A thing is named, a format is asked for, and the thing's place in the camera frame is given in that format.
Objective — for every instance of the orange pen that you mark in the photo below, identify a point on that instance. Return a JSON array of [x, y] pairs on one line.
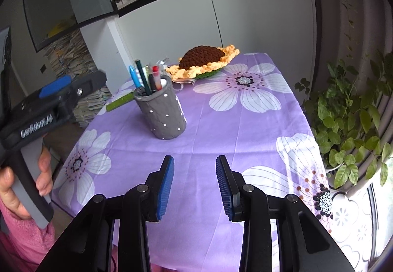
[[156, 78]]

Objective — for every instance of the dark wall switch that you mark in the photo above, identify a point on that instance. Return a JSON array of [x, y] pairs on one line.
[[43, 68]]

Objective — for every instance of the purple floral tablecloth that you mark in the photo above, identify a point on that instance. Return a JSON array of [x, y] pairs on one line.
[[230, 136]]

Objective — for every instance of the white capped pen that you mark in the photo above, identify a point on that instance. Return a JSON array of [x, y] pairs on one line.
[[149, 69]]

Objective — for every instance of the crochet sunflower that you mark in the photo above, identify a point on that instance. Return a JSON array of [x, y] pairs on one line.
[[199, 56]]

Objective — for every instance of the green crochet stem and leaf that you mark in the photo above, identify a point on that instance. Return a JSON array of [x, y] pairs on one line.
[[119, 102]]

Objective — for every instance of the green potted plant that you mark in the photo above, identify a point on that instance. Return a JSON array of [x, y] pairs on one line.
[[340, 124]]

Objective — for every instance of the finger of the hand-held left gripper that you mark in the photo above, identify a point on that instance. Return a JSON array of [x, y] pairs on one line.
[[55, 86], [89, 83]]

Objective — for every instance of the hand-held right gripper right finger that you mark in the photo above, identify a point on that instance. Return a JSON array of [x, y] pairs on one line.
[[224, 189]]

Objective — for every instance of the person's left hand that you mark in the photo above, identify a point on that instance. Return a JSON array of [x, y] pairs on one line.
[[44, 173]]

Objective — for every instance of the blue pen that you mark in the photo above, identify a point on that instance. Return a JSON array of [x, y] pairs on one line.
[[134, 75]]

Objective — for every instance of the grey polka dot pen holder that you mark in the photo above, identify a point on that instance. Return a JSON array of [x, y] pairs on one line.
[[162, 118]]

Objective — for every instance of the yellow plush toy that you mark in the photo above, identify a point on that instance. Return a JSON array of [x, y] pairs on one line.
[[60, 29]]

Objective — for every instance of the white bookshelf cabinet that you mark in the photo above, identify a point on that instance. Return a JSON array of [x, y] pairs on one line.
[[172, 20]]

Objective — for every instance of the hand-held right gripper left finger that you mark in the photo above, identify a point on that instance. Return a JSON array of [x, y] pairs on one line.
[[165, 189]]

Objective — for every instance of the white floral patterned cloth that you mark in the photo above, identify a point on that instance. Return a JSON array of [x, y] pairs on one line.
[[353, 222]]

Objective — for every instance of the tall pile of books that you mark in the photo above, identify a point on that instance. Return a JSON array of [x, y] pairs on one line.
[[70, 53]]

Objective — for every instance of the person's left forearm pink sleeve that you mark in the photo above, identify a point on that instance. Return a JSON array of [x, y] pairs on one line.
[[21, 244]]

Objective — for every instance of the clear ribbon bow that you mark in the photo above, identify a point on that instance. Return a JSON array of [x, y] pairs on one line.
[[162, 62]]

